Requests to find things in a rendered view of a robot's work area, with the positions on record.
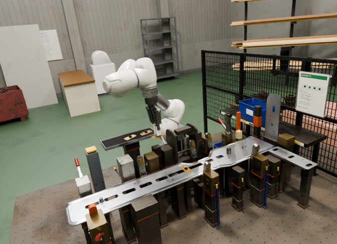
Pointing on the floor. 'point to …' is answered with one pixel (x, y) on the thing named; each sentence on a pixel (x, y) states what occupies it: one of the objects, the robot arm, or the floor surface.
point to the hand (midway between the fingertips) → (157, 129)
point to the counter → (78, 92)
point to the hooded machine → (101, 69)
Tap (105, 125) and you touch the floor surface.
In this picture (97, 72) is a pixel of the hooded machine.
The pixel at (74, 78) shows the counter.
